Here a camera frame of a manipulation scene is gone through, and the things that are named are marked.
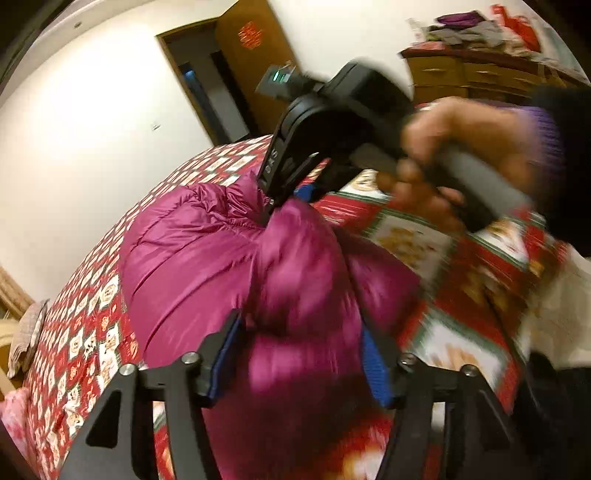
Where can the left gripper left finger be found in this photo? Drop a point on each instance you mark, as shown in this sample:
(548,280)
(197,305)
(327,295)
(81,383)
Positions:
(116,440)

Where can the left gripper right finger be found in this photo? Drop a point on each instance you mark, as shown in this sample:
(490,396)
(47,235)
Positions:
(447,424)

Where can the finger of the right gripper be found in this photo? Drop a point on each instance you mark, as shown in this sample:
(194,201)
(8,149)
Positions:
(274,174)
(311,190)

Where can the magenta puffer jacket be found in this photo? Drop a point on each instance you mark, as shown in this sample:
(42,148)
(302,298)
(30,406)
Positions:
(303,286)

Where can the purple sleeve forearm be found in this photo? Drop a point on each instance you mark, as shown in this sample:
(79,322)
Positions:
(559,121)

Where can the person's right hand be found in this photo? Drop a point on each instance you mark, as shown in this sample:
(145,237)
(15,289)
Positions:
(504,139)

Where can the brown wooden dresser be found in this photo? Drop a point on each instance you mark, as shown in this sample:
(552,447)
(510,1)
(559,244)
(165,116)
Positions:
(479,75)

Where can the red double happiness sticker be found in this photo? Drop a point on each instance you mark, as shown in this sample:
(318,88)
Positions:
(250,35)

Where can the brown wooden door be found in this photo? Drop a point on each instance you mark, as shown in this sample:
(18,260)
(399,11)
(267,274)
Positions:
(248,66)

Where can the clutter on dresser top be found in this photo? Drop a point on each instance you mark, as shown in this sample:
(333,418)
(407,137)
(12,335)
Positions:
(519,35)

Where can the striped pillow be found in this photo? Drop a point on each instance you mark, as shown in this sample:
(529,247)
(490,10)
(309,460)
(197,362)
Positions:
(25,340)

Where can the pink floral folded blanket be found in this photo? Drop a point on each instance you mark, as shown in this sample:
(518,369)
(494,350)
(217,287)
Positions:
(14,410)

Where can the cream wooden headboard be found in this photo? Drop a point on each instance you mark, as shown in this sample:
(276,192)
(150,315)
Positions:
(8,328)

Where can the beige curtain right panel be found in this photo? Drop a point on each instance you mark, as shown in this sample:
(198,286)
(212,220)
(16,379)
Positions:
(14,299)

